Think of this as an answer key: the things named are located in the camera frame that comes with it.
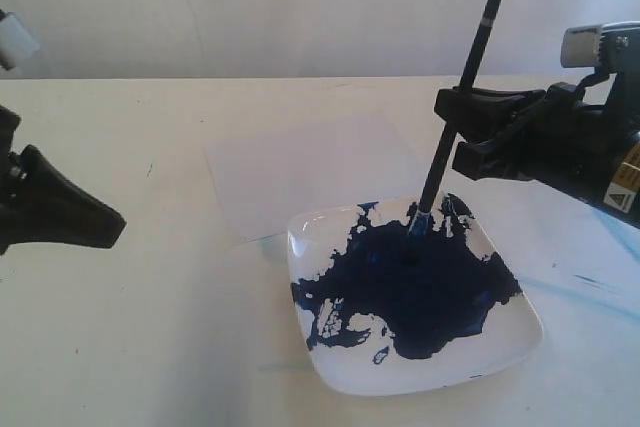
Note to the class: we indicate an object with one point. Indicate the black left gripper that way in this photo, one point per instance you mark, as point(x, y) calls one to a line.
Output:
point(40, 205)

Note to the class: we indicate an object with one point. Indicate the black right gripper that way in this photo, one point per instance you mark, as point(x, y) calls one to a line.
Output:
point(589, 152)

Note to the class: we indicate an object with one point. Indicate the black paintbrush with blue tip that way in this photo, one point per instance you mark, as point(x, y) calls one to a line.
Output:
point(419, 223)

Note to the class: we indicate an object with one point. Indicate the white square plate blue paint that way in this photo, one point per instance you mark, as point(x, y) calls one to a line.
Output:
point(382, 313)

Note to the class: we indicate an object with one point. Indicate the white paper sheet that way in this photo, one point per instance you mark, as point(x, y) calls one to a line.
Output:
point(263, 181)

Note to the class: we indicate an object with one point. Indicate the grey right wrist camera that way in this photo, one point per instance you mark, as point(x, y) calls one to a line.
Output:
point(610, 48)

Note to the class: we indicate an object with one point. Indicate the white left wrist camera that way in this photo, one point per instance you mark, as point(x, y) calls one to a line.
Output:
point(17, 43)

